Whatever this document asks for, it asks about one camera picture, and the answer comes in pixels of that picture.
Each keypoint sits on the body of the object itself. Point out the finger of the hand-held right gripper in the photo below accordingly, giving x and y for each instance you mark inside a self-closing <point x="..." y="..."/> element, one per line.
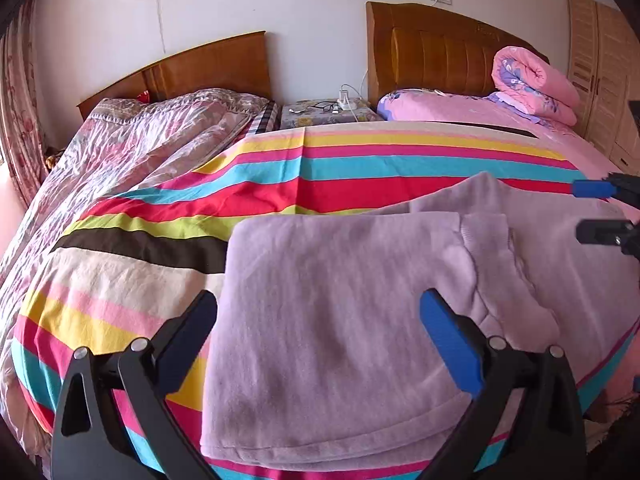
<point x="592" y="189"/>
<point x="600" y="232"/>

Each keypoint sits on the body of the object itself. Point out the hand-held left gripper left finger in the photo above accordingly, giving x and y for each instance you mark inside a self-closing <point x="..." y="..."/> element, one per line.
<point x="192" y="345"/>

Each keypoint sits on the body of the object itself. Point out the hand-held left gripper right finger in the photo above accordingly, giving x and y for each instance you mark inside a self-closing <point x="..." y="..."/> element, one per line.
<point x="455" y="345"/>

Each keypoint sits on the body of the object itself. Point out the light wooden wardrobe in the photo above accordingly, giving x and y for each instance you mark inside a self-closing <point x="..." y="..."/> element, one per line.
<point x="600" y="70"/>

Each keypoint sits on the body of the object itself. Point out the rolled pink quilt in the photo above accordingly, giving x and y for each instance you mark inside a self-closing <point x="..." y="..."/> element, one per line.
<point x="530" y="75"/>

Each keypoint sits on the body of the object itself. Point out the striped colourful blanket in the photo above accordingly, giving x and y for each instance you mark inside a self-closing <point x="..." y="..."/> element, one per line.
<point x="200" y="195"/>

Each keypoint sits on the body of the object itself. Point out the ribbed wooden headboard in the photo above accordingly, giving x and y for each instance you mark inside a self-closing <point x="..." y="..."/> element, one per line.
<point x="435" y="55"/>

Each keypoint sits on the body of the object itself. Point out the pink floral quilt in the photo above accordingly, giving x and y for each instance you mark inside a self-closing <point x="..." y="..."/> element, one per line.
<point x="125" y="140"/>

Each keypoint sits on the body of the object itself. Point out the brown stuffed toy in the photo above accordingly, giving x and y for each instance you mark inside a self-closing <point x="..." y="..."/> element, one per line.
<point x="52" y="162"/>

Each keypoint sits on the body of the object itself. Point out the plaid bed sheet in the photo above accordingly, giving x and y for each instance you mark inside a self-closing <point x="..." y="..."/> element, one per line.
<point x="265" y="120"/>

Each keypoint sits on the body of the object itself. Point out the cloth-covered nightstand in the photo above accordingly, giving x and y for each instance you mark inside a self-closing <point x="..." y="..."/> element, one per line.
<point x="310" y="120"/>

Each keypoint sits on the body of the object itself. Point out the small red object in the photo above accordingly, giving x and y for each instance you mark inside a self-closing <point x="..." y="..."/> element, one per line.
<point x="142" y="96"/>

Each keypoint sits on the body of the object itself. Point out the white power strip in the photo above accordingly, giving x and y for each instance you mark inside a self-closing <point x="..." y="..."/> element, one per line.
<point x="347" y="105"/>

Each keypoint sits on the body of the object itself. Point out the flat wooden headboard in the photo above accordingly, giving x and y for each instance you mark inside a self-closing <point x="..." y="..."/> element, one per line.
<point x="200" y="67"/>

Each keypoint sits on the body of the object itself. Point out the pink floral curtain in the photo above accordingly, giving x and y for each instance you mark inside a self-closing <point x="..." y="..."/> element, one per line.
<point x="20" y="110"/>

